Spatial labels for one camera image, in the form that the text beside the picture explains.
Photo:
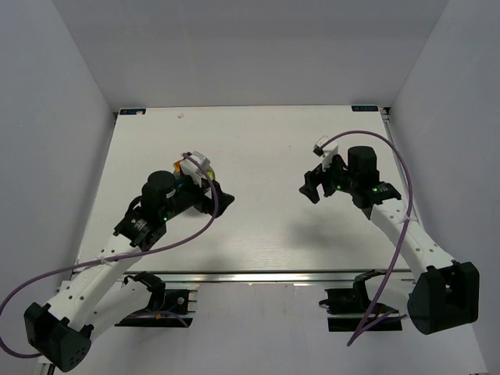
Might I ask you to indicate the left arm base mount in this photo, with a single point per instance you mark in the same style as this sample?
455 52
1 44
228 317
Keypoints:
167 307

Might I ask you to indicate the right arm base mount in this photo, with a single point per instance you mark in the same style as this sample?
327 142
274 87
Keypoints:
346 306

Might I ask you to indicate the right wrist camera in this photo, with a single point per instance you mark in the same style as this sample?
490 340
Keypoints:
326 149

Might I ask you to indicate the aluminium table rail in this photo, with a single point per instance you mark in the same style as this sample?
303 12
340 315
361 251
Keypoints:
266 277

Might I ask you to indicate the blue label sticker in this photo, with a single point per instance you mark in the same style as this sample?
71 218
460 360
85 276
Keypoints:
364 108
132 112

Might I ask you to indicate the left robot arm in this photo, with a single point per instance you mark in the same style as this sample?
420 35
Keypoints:
63 329

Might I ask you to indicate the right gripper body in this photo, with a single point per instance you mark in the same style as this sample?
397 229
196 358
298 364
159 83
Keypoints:
323 180

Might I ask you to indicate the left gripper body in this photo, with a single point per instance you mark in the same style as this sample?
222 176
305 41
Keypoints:
207 198

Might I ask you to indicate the right blue label sticker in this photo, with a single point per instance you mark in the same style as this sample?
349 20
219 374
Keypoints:
364 108

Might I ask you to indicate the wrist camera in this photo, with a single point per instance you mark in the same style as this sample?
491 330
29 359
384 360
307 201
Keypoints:
188 155
326 149

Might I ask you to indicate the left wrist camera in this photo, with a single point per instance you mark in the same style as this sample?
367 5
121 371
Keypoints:
188 155

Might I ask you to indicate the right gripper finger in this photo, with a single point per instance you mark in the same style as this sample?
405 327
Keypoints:
313 178
311 193

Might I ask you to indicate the left blue label sticker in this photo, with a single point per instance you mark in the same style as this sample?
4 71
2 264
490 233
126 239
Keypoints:
132 112

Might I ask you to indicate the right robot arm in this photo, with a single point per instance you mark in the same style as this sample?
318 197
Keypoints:
446 293

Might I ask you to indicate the white round divided container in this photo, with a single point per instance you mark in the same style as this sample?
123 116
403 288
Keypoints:
197 171

